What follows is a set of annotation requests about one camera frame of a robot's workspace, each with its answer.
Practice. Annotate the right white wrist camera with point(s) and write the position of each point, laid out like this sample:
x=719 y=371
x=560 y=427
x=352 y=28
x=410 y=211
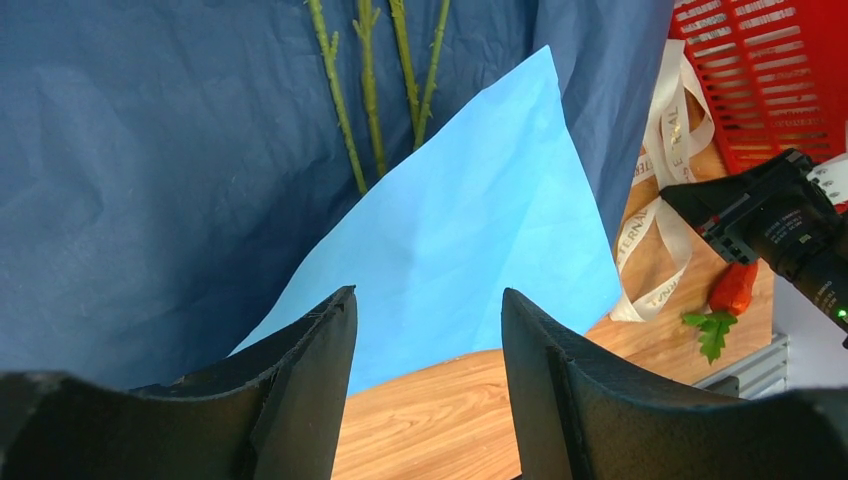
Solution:
x=831 y=177

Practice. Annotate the blue pink flower stem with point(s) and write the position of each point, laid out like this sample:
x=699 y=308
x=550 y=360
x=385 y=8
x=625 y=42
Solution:
x=364 y=26

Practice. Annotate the blue wrapping paper sheet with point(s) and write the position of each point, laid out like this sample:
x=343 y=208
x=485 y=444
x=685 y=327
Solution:
x=175 y=185

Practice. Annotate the red shopping basket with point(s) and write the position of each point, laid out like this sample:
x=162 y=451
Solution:
x=774 y=73

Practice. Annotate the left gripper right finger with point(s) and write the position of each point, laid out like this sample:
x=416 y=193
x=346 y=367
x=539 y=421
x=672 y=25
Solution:
x=581 y=412

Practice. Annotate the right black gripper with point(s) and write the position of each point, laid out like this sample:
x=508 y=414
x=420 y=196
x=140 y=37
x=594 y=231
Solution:
x=770 y=212

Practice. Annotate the toy carrot with leaves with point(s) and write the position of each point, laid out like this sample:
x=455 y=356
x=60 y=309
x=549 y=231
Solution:
x=729 y=298

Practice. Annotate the pink rose flower stem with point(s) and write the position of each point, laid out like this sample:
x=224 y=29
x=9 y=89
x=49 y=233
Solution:
x=430 y=84

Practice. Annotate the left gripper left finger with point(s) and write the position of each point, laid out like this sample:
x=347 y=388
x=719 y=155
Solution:
x=272 y=411

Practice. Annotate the cream ribbon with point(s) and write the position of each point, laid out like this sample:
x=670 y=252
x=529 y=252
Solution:
x=679 y=127

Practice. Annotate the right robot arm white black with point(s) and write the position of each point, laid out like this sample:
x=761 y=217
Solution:
x=823 y=279

